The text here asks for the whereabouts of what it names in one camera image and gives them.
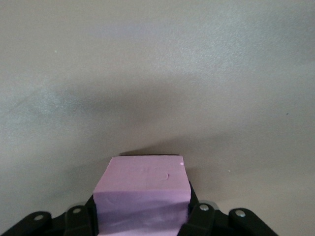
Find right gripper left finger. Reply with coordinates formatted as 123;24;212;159
0;193;99;236

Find pink foam cube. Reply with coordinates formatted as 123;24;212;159
93;154;192;236

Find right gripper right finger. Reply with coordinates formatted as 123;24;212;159
178;181;279;236

